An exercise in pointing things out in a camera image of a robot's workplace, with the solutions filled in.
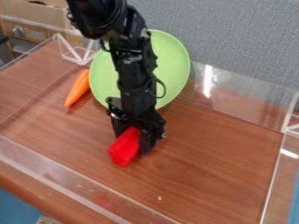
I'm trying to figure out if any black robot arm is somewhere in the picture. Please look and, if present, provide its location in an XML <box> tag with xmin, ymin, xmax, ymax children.
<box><xmin>65</xmin><ymin>0</ymin><xmax>165</xmax><ymax>154</ymax></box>

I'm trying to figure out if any green round plate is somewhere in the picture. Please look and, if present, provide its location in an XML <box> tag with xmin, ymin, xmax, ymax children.
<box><xmin>88</xmin><ymin>30</ymin><xmax>190</xmax><ymax>109</ymax></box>

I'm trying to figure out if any black cable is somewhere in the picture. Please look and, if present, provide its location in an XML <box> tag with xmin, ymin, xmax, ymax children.
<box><xmin>148</xmin><ymin>76</ymin><xmax>168</xmax><ymax>100</ymax></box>

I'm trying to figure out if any clear acrylic tray wall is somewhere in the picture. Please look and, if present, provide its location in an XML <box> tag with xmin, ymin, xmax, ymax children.
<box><xmin>0</xmin><ymin>39</ymin><xmax>296</xmax><ymax>224</ymax></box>

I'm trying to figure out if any red star-shaped block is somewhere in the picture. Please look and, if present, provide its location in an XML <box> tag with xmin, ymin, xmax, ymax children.
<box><xmin>106</xmin><ymin>127</ymin><xmax>140</xmax><ymax>167</ymax></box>

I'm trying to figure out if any cardboard box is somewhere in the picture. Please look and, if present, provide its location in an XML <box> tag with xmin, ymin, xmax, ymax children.
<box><xmin>0</xmin><ymin>0</ymin><xmax>74</xmax><ymax>31</ymax></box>

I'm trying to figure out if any orange toy carrot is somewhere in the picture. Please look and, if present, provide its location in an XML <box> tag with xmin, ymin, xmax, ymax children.
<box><xmin>64</xmin><ymin>69</ymin><xmax>89</xmax><ymax>107</ymax></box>

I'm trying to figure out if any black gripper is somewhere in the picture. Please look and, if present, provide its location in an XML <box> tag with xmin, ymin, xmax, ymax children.
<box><xmin>106</xmin><ymin>77</ymin><xmax>165</xmax><ymax>155</ymax></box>

